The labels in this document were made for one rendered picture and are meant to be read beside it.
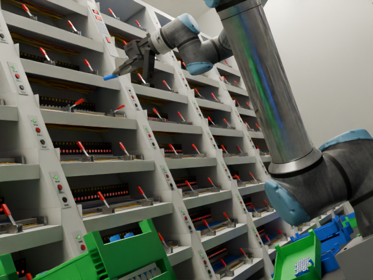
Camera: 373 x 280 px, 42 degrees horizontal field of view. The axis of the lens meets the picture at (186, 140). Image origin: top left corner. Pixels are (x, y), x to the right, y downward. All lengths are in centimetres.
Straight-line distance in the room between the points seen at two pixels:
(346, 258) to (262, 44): 58
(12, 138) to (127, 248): 86
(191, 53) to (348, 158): 69
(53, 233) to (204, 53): 80
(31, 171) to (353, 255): 94
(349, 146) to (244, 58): 39
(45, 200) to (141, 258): 72
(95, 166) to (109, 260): 100
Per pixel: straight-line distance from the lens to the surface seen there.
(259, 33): 124
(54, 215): 152
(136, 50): 185
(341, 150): 140
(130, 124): 212
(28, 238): 141
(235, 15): 123
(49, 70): 188
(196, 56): 175
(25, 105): 165
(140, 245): 89
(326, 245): 312
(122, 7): 299
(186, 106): 284
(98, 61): 232
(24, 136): 160
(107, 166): 183
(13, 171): 148
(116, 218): 173
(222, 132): 307
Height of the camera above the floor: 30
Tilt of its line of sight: 13 degrees up
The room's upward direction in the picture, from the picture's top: 25 degrees counter-clockwise
